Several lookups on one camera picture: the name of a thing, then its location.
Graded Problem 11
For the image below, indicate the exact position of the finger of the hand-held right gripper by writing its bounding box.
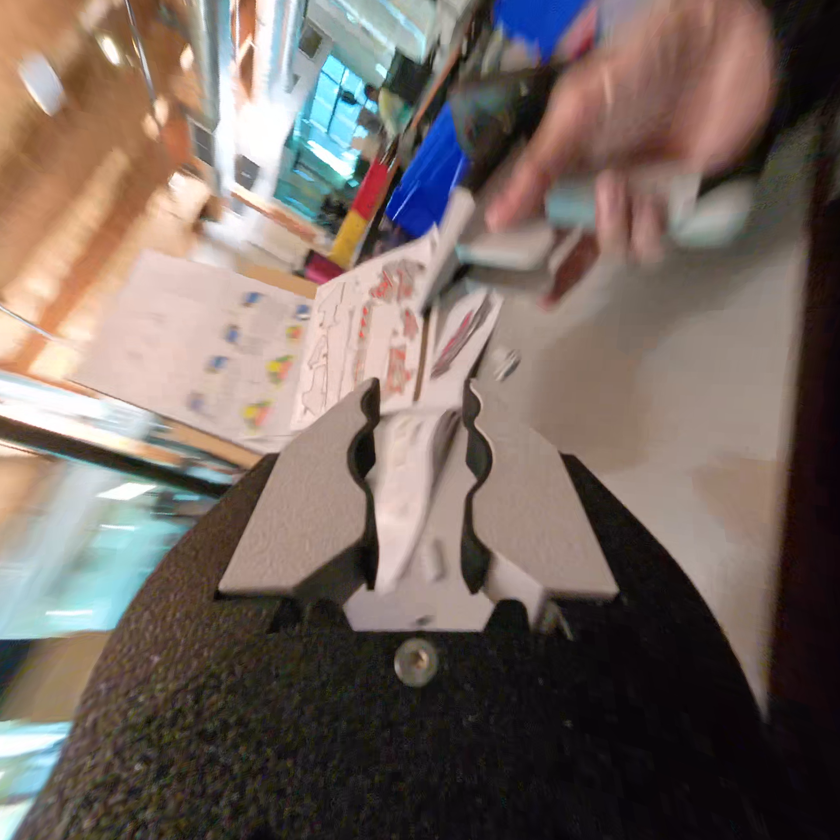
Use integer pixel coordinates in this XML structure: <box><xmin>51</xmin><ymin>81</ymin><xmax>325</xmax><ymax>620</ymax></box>
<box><xmin>420</xmin><ymin>187</ymin><xmax>476</xmax><ymax>311</ymax></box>
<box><xmin>455</xmin><ymin>238</ymin><xmax>557</xmax><ymax>271</ymax></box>

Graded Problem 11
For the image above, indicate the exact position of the blue storage bin with divider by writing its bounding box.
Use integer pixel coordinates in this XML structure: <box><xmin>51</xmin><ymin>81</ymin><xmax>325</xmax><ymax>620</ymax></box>
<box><xmin>384</xmin><ymin>105</ymin><xmax>470</xmax><ymax>240</ymax></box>

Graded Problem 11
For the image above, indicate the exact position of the yellow storage bin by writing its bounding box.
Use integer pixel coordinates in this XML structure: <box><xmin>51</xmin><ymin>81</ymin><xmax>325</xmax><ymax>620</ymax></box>
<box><xmin>328</xmin><ymin>210</ymin><xmax>368</xmax><ymax>266</ymax></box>

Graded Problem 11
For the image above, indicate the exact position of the wooden display board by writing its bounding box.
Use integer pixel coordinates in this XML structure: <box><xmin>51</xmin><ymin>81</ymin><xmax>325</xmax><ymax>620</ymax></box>
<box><xmin>66</xmin><ymin>259</ymin><xmax>319</xmax><ymax>470</ymax></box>

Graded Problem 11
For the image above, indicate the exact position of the red storage bin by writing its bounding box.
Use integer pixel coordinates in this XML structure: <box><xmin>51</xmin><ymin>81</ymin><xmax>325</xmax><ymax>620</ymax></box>
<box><xmin>357</xmin><ymin>157</ymin><xmax>395</xmax><ymax>211</ymax></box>

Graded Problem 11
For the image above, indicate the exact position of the person's right forearm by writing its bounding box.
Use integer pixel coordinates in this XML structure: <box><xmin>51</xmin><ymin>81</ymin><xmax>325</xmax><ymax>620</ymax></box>
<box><xmin>755</xmin><ymin>0</ymin><xmax>840</xmax><ymax>172</ymax></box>

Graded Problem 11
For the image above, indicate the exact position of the white instruction poster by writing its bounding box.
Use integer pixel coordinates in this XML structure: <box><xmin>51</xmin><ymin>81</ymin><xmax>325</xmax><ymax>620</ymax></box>
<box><xmin>71</xmin><ymin>248</ymin><xmax>317</xmax><ymax>455</ymax></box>

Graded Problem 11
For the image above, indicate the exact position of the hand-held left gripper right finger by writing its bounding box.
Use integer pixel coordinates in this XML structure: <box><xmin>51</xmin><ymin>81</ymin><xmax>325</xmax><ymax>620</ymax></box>
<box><xmin>459</xmin><ymin>377</ymin><xmax>620</xmax><ymax>634</ymax></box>

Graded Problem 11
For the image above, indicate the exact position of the sticker sheet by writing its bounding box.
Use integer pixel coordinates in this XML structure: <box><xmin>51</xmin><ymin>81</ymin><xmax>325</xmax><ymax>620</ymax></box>
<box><xmin>290</xmin><ymin>226</ymin><xmax>506</xmax><ymax>595</ymax></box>

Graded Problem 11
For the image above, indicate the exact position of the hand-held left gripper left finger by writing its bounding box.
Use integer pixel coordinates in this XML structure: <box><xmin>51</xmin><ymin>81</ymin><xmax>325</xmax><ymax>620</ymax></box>
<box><xmin>217</xmin><ymin>377</ymin><xmax>383</xmax><ymax>621</ymax></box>

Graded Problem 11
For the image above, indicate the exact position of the person's right hand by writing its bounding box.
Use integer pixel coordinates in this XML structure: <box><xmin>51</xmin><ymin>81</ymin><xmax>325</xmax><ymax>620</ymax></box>
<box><xmin>489</xmin><ymin>0</ymin><xmax>781</xmax><ymax>265</ymax></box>

